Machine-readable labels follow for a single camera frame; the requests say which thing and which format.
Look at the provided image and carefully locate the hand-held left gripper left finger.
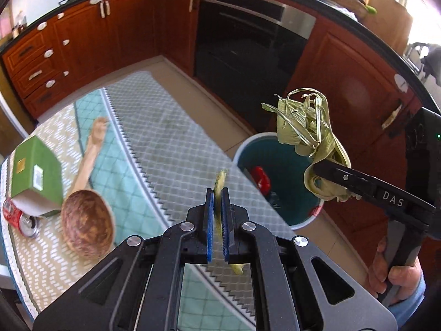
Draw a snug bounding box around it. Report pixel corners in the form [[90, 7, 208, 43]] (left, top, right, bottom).
[[33, 188, 216, 331]]

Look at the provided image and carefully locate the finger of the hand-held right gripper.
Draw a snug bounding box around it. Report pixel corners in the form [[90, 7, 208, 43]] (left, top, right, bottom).
[[312, 159, 436, 226]]

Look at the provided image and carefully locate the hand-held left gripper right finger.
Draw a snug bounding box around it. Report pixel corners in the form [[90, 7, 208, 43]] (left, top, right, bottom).
[[220, 187, 397, 331]]

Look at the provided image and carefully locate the green fruit peel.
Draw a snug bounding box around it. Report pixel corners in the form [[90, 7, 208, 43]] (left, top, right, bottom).
[[213, 169, 248, 276]]

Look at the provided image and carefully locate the red snack bag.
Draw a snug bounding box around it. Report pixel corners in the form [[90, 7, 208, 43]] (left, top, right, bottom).
[[251, 166, 272, 194]]

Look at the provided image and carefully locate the teal round trash bin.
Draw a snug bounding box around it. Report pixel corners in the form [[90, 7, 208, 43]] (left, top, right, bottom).
[[232, 132, 326, 231]]

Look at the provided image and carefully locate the dried corn husk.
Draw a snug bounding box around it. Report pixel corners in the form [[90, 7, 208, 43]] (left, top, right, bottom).
[[261, 88, 352, 203]]

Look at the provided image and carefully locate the person's right forearm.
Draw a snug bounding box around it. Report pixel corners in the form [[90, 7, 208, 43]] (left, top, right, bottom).
[[391, 272, 429, 330]]

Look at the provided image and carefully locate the person's right hand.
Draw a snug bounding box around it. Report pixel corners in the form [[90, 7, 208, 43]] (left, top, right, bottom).
[[368, 236, 425, 299]]

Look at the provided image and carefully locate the large wooden cabinet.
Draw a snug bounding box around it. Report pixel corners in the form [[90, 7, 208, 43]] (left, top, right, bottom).
[[283, 14, 435, 273]]

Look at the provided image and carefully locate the patchwork patterned tablecloth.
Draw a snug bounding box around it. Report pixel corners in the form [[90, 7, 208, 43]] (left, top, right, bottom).
[[0, 71, 369, 331]]

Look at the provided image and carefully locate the wooden ladle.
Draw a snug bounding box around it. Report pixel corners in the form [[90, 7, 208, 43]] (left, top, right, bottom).
[[61, 117, 116, 259]]

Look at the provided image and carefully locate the brown cardboard box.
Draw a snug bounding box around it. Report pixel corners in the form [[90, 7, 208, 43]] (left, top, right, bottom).
[[363, 0, 414, 56]]

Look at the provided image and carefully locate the built-in black oven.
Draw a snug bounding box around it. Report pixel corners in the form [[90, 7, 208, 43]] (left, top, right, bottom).
[[193, 0, 318, 135]]

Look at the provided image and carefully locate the green cardboard box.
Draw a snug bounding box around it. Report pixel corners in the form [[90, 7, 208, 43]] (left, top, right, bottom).
[[9, 135, 64, 218]]

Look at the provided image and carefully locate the red soda can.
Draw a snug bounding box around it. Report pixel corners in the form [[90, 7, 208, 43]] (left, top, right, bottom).
[[3, 197, 41, 238]]

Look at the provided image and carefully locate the narrow wooden cabinet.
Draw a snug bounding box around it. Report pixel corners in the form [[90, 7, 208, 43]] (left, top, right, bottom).
[[157, 0, 204, 76]]

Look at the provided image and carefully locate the wooden double door cabinet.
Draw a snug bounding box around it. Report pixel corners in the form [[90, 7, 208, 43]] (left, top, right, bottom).
[[52, 0, 162, 88]]

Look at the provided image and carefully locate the wooden drawer cabinet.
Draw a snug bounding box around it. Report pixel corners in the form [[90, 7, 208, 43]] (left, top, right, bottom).
[[2, 17, 71, 119]]

